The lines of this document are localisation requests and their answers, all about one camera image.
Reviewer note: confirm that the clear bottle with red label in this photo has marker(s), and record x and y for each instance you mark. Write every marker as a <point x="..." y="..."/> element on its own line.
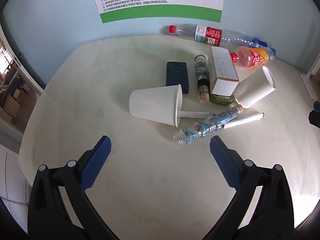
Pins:
<point x="207" y="33"/>

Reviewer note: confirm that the dark blue power bank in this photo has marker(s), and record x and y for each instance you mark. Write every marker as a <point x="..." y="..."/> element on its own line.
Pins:
<point x="176" y="76"/>

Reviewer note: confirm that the white carton box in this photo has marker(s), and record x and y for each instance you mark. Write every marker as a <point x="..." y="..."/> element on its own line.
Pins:
<point x="222" y="67"/>

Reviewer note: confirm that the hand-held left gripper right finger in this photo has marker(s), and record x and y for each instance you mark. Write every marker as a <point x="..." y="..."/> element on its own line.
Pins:
<point x="221" y="158"/>

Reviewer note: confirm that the slim colourful plastic bottle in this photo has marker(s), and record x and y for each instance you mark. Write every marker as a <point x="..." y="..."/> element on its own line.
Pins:
<point x="200" y="128"/>

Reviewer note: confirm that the white cabinet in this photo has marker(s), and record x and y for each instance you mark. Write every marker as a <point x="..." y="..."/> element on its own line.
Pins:
<point x="12" y="175"/>

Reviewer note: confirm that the green tin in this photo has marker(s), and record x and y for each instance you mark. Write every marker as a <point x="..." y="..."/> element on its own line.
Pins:
<point x="220" y="99"/>

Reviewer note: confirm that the white pen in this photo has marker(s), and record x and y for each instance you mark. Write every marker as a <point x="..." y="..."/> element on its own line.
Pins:
<point x="245" y="120"/>

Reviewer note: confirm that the white paper cup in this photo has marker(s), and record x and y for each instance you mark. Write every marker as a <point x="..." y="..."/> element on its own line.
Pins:
<point x="152" y="103"/>
<point x="252" y="90"/>

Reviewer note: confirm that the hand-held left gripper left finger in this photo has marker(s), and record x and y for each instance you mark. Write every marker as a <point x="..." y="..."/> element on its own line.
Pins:
<point x="98" y="160"/>

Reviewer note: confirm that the orange drink bottle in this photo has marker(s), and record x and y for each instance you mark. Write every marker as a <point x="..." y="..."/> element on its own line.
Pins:
<point x="255" y="57"/>

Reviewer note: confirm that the small glass bottle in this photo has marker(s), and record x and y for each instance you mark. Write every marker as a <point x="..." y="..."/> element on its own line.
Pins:
<point x="201" y="72"/>

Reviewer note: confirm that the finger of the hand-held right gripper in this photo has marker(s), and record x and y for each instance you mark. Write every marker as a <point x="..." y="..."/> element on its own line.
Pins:
<point x="315" y="118"/>

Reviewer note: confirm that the white paper stick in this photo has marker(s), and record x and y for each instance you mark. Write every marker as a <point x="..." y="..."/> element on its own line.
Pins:
<point x="192" y="114"/>

